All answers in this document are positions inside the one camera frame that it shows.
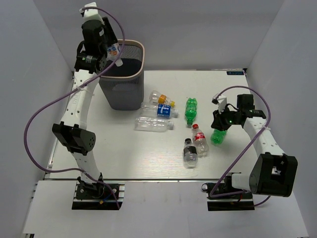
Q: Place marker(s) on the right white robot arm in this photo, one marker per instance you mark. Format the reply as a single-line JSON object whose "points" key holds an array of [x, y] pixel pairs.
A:
{"points": [[274, 171]]}

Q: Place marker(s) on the green bottle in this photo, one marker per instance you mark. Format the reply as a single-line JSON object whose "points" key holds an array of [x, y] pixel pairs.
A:
{"points": [[218, 136], [191, 110]]}

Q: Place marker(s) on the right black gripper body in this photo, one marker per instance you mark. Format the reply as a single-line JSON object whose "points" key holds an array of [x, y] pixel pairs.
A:
{"points": [[226, 119]]}

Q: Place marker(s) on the clear bottle blue orange label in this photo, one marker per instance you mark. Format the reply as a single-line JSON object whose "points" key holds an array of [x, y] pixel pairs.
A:
{"points": [[113, 52]]}

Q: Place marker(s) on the grey mesh waste bin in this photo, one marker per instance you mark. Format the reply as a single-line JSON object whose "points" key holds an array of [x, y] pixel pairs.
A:
{"points": [[123, 86]]}

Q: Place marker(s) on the clear unlabelled plastic bottle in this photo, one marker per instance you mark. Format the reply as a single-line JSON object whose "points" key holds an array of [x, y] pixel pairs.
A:
{"points": [[153, 124]]}

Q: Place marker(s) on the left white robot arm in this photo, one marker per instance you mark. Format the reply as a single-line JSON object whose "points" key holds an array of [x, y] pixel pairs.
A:
{"points": [[72, 130]]}

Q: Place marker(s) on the clear bottle orange cap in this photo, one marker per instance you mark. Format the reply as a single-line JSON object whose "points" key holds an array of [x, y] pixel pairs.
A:
{"points": [[159, 98]]}

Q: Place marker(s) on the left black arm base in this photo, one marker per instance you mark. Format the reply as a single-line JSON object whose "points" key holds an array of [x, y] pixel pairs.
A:
{"points": [[98, 197]]}

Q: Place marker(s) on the clear bottle red label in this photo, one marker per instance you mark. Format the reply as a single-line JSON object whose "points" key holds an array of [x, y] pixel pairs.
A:
{"points": [[200, 141]]}

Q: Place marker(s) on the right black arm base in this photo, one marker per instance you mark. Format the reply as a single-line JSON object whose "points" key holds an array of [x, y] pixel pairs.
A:
{"points": [[236, 202]]}

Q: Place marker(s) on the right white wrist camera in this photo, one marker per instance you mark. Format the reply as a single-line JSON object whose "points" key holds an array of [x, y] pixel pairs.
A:
{"points": [[221, 101]]}

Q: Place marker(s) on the clear bottle black label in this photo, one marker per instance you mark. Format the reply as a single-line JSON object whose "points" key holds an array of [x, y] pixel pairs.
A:
{"points": [[190, 155]]}

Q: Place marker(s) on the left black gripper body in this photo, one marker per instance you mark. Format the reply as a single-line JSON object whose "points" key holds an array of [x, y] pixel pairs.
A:
{"points": [[110, 37]]}

